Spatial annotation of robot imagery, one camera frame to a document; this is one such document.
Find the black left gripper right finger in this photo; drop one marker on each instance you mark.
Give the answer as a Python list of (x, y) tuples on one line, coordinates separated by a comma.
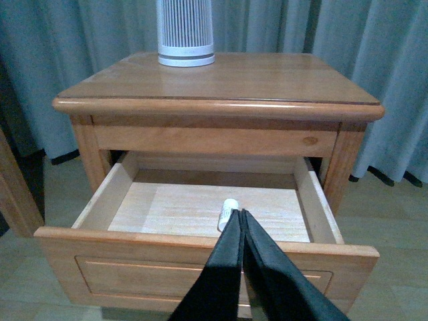
[(283, 291)]

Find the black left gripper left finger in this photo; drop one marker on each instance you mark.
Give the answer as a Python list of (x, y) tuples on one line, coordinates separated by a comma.
[(215, 294)]

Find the wooden drawer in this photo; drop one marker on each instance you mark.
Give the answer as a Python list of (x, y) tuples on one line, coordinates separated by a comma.
[(143, 238)]

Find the white medicine bottle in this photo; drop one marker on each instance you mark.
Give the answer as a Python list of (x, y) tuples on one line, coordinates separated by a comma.
[(227, 208)]

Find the wooden nightstand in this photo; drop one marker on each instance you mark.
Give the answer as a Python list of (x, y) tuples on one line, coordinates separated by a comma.
[(243, 104)]

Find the grey curtain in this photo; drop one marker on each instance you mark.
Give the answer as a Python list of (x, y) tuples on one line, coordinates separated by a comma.
[(48, 46)]

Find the white cylindrical air purifier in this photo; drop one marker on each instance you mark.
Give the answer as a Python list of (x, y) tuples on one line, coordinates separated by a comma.
[(185, 33)]

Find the wooden bed frame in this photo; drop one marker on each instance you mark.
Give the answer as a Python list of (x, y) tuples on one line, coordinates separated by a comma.
[(17, 203)]

